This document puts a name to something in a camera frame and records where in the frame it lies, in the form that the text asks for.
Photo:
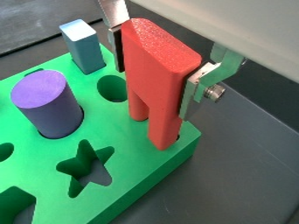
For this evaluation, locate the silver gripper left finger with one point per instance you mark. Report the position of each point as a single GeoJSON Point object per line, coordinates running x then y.
{"type": "Point", "coordinates": [115, 15]}

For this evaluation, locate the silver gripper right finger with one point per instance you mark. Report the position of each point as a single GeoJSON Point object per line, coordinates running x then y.
{"type": "Point", "coordinates": [203, 80]}

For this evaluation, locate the red square-circle block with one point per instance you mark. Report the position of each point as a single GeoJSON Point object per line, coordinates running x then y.
{"type": "Point", "coordinates": [159, 62]}

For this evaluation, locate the blue square block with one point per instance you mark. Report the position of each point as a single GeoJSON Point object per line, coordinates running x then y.
{"type": "Point", "coordinates": [81, 41]}

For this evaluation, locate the green shape sorter board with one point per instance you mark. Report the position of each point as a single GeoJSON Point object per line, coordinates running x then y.
{"type": "Point", "coordinates": [84, 178]}

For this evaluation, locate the purple cylinder block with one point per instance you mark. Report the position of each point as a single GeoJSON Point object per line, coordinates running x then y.
{"type": "Point", "coordinates": [44, 98]}

